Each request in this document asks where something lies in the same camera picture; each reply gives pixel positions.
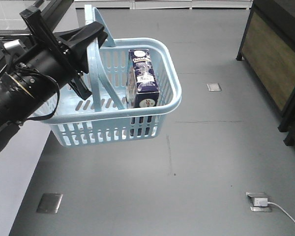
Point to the dark wooden display stand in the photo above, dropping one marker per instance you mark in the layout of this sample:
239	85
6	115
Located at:
268	46

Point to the metal floor plate near freezer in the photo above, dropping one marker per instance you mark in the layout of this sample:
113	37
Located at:
49	203

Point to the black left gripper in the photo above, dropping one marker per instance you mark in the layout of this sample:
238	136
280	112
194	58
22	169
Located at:
76	40

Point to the far white chest freezer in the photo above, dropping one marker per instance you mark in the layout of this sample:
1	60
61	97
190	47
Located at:
52	11

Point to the dark blue Chocofello cookie box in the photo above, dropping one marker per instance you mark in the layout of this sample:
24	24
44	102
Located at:
142	89

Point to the floor socket with white plug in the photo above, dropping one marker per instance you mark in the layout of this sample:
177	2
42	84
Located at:
258	202

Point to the light blue shopping basket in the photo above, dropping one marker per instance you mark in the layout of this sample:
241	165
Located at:
104	117

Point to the metal floor socket plate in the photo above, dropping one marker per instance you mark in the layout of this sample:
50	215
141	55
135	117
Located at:
213	87

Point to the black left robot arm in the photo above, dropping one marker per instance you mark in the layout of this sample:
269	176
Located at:
34	75

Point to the near white chest freezer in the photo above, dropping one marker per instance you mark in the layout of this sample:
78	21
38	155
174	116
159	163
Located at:
20	150

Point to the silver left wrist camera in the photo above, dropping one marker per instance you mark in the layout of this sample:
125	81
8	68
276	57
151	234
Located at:
13	46

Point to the white chest freezer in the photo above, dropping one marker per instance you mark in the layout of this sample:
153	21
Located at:
20	150
52	11

